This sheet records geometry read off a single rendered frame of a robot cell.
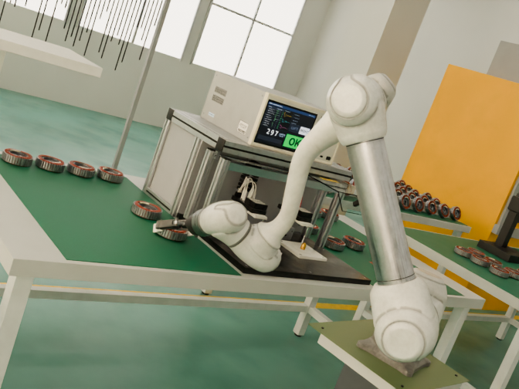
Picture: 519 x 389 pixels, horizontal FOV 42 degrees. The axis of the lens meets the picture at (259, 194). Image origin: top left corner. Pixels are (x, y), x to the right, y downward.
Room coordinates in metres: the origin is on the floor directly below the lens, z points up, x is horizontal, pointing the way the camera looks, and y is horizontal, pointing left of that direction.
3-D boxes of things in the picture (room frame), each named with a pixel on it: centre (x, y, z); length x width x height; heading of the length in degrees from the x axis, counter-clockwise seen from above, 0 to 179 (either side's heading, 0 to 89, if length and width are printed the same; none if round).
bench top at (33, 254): (2.69, 0.01, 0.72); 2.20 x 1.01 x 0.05; 130
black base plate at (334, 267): (2.52, -0.13, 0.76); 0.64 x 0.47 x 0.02; 130
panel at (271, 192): (2.70, 0.02, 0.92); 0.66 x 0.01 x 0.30; 130
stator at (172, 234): (2.24, 0.24, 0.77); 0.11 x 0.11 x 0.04
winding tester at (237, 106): (2.76, 0.05, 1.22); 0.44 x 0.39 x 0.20; 130
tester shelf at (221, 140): (2.75, 0.06, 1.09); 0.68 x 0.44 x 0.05; 130
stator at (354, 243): (3.07, -0.49, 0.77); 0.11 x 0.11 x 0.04
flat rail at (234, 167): (2.58, -0.08, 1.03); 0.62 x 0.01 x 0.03; 130
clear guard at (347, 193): (2.64, -0.30, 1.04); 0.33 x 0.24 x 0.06; 40
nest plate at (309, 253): (2.58, -0.24, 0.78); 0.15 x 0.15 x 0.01; 40
